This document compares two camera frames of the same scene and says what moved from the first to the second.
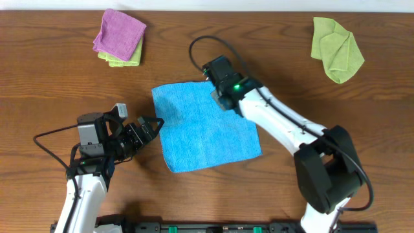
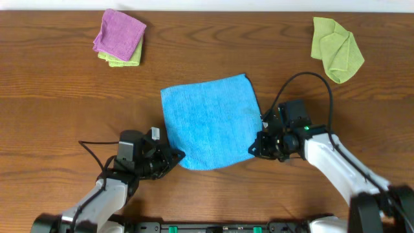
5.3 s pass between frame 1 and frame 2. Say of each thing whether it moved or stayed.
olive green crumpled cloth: stayed
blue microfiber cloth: moved
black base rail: stayed
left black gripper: moved
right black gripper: moved
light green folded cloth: stayed
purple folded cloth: stayed
